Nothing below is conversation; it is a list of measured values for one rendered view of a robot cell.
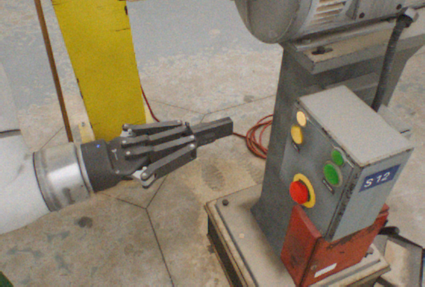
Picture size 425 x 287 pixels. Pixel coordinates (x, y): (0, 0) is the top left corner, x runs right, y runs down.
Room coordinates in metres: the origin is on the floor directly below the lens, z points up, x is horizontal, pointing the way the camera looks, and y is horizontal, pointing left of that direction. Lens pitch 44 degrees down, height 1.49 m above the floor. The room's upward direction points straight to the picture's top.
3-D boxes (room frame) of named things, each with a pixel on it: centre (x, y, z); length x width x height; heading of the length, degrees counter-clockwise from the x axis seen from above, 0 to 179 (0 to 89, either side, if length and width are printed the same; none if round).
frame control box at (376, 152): (0.46, -0.26, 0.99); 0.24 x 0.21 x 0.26; 113
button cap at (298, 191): (0.38, -0.16, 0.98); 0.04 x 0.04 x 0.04; 23
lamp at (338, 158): (0.34, -0.17, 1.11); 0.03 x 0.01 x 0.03; 23
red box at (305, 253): (0.59, -0.37, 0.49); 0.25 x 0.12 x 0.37; 113
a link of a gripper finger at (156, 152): (0.39, 0.08, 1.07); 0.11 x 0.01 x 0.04; 112
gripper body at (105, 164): (0.37, 0.14, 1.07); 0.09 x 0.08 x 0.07; 113
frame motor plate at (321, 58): (0.74, -0.30, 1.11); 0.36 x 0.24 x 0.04; 113
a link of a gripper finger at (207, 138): (0.40, 0.02, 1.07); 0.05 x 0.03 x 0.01; 113
